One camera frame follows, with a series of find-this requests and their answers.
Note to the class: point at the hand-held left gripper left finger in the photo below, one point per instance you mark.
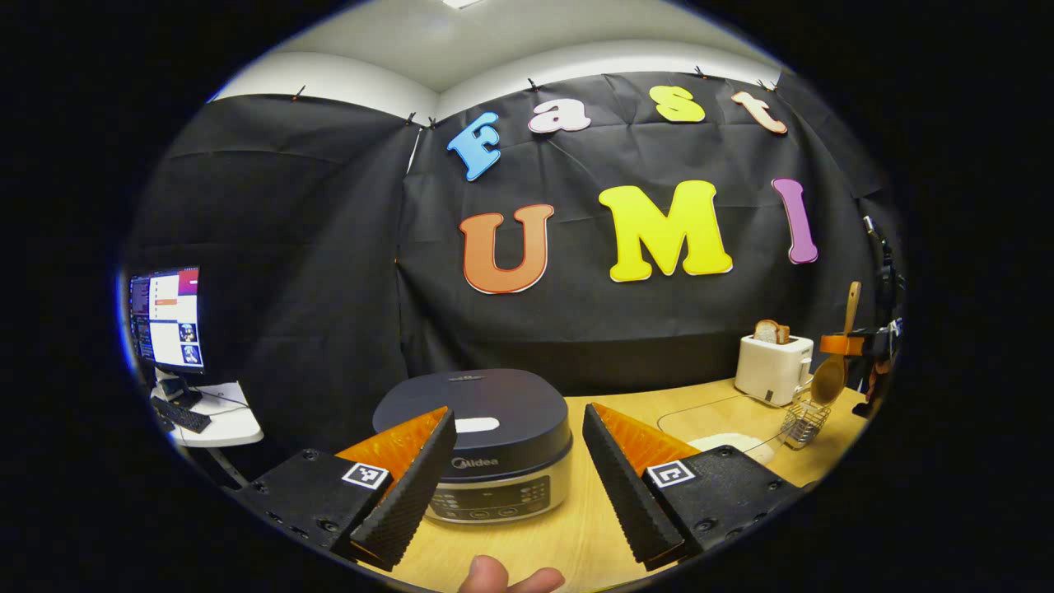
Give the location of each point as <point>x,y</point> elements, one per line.
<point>412,494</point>

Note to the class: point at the wooden spoon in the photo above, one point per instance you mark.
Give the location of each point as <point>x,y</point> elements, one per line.
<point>830,375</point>

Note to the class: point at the black keyboard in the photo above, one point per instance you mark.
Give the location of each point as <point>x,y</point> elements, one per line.
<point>183,416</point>

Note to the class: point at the toast bread slice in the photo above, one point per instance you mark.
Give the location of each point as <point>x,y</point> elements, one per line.
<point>771,332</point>

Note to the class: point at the computer monitor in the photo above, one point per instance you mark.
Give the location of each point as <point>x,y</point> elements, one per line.
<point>169,317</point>

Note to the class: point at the white toaster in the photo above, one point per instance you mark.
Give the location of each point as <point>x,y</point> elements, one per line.
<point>770,371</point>

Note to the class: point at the silver black rice cooker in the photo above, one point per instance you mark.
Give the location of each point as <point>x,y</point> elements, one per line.
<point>502,403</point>

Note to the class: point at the white side desk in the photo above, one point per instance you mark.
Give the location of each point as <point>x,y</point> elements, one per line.
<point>235,420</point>

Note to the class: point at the clear glass container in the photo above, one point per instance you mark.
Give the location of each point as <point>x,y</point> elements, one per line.
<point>700,412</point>

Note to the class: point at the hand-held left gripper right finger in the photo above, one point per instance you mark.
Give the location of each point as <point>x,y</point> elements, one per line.
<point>622,486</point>

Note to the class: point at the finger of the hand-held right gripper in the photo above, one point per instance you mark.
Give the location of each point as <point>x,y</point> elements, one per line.
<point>840,344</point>

